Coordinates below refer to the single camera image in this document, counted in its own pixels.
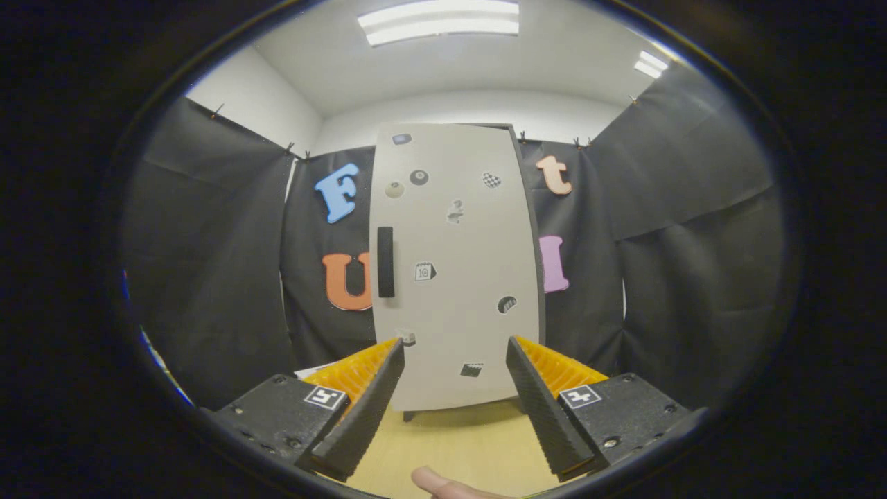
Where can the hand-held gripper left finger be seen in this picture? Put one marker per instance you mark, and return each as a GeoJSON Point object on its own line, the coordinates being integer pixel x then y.
{"type": "Point", "coordinates": [360, 416]}

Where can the grey shoe cabinet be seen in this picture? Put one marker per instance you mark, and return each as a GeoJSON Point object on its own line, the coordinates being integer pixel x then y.
{"type": "Point", "coordinates": [538, 263]}

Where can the white cover book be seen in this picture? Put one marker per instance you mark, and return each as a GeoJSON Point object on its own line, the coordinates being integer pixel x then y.
{"type": "Point", "coordinates": [313, 371]}

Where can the small ceiling light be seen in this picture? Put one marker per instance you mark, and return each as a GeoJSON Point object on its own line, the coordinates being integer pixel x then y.
{"type": "Point", "coordinates": [650, 64]}

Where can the white shoe cabinet door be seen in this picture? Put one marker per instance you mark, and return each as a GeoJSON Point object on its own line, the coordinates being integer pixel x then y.
{"type": "Point", "coordinates": [457, 277]}

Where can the long ceiling light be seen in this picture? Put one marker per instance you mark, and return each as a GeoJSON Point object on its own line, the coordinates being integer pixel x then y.
{"type": "Point", "coordinates": [440, 21]}

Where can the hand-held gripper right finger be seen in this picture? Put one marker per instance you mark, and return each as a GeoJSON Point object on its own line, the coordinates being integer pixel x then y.
{"type": "Point", "coordinates": [547, 416]}

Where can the black backdrop cloth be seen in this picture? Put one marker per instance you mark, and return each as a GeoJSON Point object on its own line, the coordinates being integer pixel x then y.
{"type": "Point", "coordinates": [693, 242]}

